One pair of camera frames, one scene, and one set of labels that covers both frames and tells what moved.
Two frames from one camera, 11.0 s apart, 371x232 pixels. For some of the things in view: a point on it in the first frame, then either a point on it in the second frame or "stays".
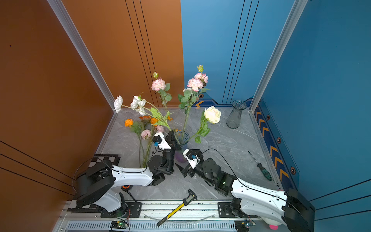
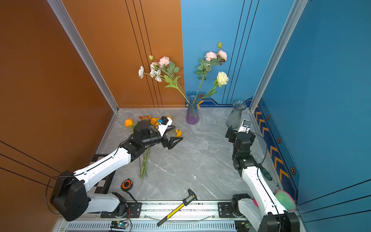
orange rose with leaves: (137, 128) stays
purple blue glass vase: (182, 137) → (192, 114)
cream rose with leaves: (211, 114) → (222, 79)
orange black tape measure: (126, 187) stays
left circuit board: (119, 224) stays
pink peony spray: (195, 86) → (211, 58)
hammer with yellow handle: (186, 202) stays
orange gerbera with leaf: (146, 119) stays
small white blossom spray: (142, 106) → (156, 74)
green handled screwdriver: (265, 172) stays
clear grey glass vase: (233, 120) stays
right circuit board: (243, 225) stays
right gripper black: (184, 172) → (233, 134)
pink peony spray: (160, 86) → (164, 63)
